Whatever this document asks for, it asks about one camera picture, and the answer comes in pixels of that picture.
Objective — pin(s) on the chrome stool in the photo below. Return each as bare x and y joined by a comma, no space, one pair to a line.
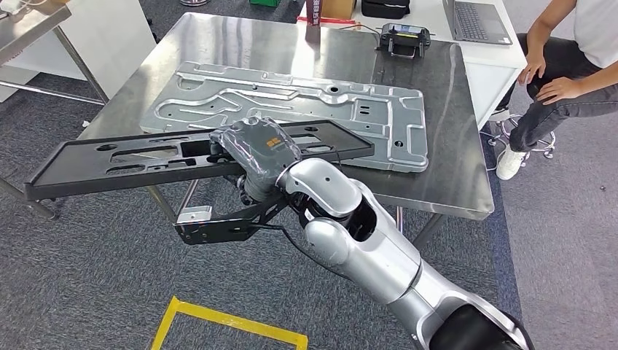
543,145

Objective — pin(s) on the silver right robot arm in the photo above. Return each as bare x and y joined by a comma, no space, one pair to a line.
381,256

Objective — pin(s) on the person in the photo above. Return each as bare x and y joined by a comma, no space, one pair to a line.
594,29

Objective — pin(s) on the green box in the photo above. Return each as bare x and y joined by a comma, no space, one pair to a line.
265,2

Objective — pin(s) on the black handheld device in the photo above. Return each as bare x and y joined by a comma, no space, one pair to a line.
404,38

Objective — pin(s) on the black plastic plate bracket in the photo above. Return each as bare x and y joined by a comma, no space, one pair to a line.
77,174

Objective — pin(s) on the white cabinet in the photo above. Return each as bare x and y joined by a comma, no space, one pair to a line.
106,43

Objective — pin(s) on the stamped grey metal panel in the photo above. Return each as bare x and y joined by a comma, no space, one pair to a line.
328,121

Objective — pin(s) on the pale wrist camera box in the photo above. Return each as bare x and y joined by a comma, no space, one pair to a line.
194,214

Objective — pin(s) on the grey laptop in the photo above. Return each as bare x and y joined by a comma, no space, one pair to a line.
475,21

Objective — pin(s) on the stainless steel table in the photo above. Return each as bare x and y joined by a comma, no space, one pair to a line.
29,21

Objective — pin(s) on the yellow floor tape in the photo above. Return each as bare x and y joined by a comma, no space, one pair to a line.
231,321

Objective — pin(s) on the red flat strip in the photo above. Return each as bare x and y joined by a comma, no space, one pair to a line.
338,21

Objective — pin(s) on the cardboard box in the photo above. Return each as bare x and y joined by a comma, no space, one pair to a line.
339,7

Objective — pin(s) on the black camera bracket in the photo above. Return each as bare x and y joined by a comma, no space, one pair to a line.
217,232

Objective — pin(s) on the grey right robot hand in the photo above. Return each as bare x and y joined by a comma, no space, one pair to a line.
263,149

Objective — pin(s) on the black bag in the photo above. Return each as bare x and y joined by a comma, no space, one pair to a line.
386,7

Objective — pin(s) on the stainless steel workbench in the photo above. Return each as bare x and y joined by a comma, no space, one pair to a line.
289,43

